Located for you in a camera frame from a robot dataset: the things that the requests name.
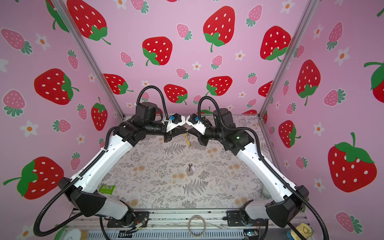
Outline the metal keyring with yellow tag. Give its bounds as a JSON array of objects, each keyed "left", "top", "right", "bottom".
[{"left": 184, "top": 133, "right": 193, "bottom": 149}]

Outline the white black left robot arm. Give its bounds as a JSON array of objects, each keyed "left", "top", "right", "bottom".
[{"left": 59, "top": 102, "right": 188, "bottom": 226}]

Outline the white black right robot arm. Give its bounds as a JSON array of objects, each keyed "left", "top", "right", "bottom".
[{"left": 187, "top": 109, "right": 309, "bottom": 228}]

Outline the white plastic case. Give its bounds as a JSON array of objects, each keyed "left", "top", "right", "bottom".
[{"left": 262, "top": 186, "right": 272, "bottom": 199}]

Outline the green snack packet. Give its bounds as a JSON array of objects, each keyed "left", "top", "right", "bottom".
[{"left": 98, "top": 185, "right": 116, "bottom": 195}]

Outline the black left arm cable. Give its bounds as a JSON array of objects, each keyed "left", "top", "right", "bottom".
[{"left": 135, "top": 85, "right": 170, "bottom": 121}]

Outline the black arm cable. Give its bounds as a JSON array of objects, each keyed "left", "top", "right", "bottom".
[
  {"left": 135, "top": 85, "right": 170, "bottom": 121},
  {"left": 197, "top": 95, "right": 331, "bottom": 240}
]

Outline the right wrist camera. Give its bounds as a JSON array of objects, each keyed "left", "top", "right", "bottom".
[{"left": 186, "top": 114, "right": 207, "bottom": 135}]

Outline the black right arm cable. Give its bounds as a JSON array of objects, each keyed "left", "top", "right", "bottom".
[{"left": 197, "top": 95, "right": 331, "bottom": 240}]

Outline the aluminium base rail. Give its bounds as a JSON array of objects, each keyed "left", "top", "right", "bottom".
[{"left": 64, "top": 209, "right": 291, "bottom": 240}]

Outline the coiled beige cable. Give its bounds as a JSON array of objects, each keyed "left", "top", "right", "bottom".
[{"left": 187, "top": 214, "right": 207, "bottom": 238}]

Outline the aluminium corner post left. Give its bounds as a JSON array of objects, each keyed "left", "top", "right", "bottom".
[{"left": 52, "top": 0, "right": 125, "bottom": 120}]

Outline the aluminium corner post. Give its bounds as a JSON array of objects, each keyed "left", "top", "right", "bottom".
[
  {"left": 259, "top": 0, "right": 320, "bottom": 118},
  {"left": 52, "top": 0, "right": 125, "bottom": 120}
]

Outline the aluminium corner post right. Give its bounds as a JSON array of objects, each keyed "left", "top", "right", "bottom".
[{"left": 259, "top": 0, "right": 320, "bottom": 118}]

